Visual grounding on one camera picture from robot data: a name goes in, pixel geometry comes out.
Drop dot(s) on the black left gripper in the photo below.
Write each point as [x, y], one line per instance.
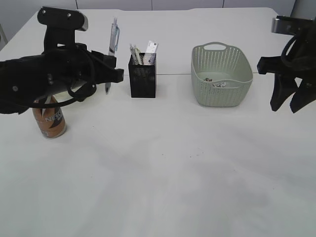
[27, 80]

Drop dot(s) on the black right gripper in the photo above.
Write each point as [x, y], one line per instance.
[298, 59]

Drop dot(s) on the brown coffee drink bottle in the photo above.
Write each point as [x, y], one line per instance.
[51, 121]

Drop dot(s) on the large paper piece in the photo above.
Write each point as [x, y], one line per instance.
[220, 84]

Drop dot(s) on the blue grip white pen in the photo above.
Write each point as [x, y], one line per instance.
[114, 38]

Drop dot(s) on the grey grip white pen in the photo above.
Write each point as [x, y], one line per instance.
[133, 54]

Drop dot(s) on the beige grip white pen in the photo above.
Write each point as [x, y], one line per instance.
[138, 56]

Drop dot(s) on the clear plastic ruler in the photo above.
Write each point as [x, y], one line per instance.
[149, 57]

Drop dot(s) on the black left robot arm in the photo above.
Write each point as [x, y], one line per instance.
[55, 78]

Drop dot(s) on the grey-green plastic basket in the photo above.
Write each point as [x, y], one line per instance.
[220, 62]

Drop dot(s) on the black mesh pen holder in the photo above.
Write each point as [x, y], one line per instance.
[143, 79]

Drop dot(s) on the pale green wavy glass bowl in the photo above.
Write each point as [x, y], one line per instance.
[62, 96]

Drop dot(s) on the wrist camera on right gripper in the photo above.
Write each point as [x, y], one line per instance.
[289, 25]

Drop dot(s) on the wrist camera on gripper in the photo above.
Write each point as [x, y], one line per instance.
[289, 25]
[61, 25]

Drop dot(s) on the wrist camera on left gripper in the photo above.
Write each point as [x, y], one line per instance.
[61, 25]

